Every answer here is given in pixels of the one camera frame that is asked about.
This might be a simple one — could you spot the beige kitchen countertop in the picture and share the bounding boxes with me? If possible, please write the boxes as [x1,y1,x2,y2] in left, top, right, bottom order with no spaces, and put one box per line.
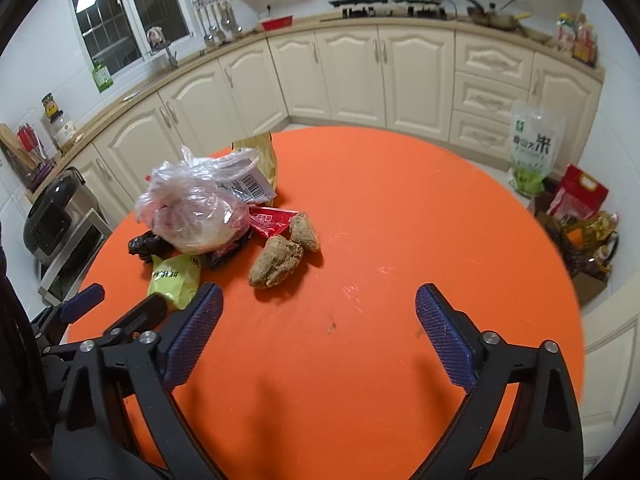
[25,10,606,201]

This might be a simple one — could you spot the black red snack wrapper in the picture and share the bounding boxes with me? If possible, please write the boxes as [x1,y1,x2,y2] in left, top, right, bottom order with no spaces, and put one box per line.
[206,240,251,270]

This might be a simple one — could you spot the steel kitchen faucet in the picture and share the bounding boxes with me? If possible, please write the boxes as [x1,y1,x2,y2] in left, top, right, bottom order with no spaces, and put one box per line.
[150,42,180,72]

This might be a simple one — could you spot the steel wok with lid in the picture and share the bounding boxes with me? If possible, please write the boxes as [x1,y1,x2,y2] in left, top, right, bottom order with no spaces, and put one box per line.
[464,0,532,31]

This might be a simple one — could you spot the clear rice bag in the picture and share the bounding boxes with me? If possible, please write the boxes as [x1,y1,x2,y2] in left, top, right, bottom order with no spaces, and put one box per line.
[507,100,566,196]

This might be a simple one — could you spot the steel spatula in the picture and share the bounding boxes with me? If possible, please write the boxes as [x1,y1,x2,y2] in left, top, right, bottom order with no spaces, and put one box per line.
[225,2,243,38]

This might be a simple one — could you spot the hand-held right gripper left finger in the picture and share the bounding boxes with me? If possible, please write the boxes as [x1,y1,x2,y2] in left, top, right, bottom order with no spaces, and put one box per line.
[50,281,224,480]

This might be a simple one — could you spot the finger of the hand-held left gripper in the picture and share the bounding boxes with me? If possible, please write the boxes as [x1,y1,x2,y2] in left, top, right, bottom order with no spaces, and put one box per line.
[30,283,106,335]
[101,294,169,345]

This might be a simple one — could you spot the black gas stove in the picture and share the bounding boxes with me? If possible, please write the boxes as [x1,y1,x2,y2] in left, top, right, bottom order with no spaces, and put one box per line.
[320,2,451,23]

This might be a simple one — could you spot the green dish soap bottle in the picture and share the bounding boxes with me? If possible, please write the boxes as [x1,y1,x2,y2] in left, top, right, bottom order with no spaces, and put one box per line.
[91,59,115,93]

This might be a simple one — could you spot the yellow cooking oil bottle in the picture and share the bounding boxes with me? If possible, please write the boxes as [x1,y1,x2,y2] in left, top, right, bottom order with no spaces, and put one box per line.
[565,210,621,252]

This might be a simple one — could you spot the black rice cooker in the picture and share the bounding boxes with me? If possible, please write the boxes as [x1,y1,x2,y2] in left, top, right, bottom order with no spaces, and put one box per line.
[23,167,98,266]

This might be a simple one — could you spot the large brown lump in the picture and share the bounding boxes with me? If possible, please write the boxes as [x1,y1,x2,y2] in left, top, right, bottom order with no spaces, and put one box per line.
[248,235,305,289]

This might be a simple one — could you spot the cream cabinet drawer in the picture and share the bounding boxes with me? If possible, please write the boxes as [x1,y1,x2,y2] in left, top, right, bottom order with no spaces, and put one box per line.
[448,110,516,153]
[452,72,528,123]
[455,32,533,81]

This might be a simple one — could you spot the dark brown lump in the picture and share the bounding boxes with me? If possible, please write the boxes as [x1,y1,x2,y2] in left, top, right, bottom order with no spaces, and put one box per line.
[127,232,173,263]

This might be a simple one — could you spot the red snack packet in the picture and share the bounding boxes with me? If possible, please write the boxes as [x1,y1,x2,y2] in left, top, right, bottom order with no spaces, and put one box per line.
[247,205,298,240]

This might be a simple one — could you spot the cardboard box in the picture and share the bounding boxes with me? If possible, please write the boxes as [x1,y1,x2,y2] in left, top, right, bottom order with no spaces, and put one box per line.
[532,192,621,306]

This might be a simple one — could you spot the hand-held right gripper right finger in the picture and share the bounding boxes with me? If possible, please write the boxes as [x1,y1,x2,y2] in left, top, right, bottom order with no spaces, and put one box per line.
[415,283,586,480]

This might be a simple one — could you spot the glass jar white label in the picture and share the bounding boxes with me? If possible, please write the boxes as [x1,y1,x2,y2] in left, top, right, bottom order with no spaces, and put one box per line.
[49,110,78,150]

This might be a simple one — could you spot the kitchen window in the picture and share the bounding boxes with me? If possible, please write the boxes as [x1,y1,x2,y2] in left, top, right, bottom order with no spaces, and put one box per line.
[67,0,193,76]

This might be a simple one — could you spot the yellow green snack packet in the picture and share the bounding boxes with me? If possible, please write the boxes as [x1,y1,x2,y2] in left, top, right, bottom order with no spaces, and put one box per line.
[147,254,203,311]

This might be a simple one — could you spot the purple knife holder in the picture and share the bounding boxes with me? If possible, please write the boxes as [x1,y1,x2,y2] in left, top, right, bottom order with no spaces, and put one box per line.
[17,125,56,186]

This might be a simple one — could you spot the gold snack packet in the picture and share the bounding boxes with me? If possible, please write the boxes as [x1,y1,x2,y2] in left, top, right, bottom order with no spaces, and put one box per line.
[232,132,278,206]

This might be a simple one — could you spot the steel appliance rack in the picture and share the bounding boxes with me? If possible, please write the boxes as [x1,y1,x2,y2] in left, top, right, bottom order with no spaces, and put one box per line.
[37,207,113,306]

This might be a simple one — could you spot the yellow cap seasoning bottle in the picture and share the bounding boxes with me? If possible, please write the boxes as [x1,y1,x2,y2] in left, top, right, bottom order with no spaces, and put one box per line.
[556,12,576,56]

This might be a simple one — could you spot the red gift bag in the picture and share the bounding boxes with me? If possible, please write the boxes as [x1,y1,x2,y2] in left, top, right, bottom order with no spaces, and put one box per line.
[547,164,610,221]

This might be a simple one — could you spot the knotted clear plastic bag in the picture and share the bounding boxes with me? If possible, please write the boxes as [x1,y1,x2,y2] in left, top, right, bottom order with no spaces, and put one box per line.
[135,146,262,255]

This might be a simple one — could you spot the white door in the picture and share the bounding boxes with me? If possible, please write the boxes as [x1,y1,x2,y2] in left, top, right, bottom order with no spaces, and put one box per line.
[580,240,640,461]

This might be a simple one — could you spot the white barcode packet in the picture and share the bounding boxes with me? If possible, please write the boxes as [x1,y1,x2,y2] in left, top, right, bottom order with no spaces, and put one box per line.
[217,167,277,206]

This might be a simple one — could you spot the small brown lump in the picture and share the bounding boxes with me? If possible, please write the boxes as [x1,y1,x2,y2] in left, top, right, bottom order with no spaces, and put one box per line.
[289,211,321,253]

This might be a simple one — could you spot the wooden cutting board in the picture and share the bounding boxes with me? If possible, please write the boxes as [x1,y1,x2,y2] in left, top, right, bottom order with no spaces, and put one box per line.
[0,122,31,171]

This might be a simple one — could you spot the cream base cabinets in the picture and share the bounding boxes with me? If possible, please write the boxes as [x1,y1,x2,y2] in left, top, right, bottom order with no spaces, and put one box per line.
[30,22,606,261]

